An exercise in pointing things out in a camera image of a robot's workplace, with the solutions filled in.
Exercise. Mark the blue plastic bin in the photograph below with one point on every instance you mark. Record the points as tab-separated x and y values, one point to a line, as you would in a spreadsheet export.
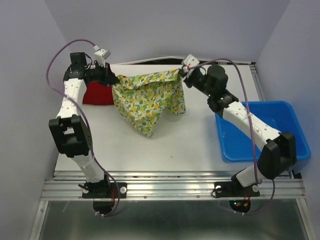
236	147

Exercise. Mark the aluminium front rail frame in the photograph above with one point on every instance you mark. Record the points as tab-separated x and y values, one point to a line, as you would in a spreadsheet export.
167	185

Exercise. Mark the aluminium right side rail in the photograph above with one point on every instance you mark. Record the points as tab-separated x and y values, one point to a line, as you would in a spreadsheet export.
257	83

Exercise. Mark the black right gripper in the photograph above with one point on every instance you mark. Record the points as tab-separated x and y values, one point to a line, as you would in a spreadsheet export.
188	79

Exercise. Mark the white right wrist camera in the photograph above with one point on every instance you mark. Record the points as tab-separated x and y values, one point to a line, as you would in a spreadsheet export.
190	63

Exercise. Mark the red folded skirt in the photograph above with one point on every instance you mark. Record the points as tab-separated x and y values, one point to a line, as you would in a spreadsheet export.
97	94

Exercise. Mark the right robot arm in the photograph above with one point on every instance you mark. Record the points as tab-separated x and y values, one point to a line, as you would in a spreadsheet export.
277	149

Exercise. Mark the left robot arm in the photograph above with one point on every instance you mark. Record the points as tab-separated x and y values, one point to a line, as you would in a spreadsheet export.
69	130

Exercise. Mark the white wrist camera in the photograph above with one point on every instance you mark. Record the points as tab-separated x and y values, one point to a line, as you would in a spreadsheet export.
101	55
190	63

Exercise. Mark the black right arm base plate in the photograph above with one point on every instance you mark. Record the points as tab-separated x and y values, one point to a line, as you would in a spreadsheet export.
229	189

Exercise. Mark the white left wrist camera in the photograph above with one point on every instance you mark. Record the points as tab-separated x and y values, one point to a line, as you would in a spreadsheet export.
101	55

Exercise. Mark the lemon print skirt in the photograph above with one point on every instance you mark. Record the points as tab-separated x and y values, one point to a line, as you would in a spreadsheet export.
142	99

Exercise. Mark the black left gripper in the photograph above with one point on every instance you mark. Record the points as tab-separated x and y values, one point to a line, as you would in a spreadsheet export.
108	77

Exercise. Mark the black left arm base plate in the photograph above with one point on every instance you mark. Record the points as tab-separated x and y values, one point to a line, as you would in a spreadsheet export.
98	191

